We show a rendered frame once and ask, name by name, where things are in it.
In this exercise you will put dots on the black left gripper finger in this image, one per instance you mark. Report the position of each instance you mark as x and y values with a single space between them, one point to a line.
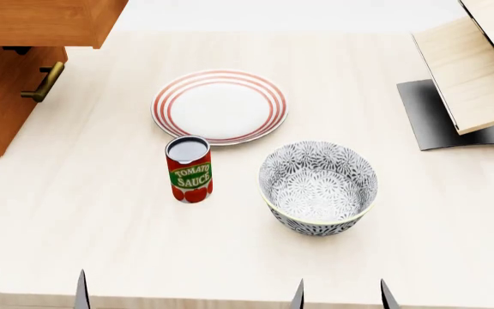
82 293

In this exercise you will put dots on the light wooden two-tier rack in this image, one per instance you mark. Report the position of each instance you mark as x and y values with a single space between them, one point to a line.
465 80

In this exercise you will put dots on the tomato sauce can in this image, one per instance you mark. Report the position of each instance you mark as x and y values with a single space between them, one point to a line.
189 170

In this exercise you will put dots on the white plate with red rings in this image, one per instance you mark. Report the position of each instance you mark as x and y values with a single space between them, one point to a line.
220 107

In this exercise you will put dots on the black and white patterned bowl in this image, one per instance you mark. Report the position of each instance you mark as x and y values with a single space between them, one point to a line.
318 188

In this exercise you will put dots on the open wooden cabinet drawer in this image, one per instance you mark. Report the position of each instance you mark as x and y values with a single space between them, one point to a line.
37 22

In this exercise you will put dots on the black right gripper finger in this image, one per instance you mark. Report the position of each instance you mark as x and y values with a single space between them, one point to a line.
387 296
298 296

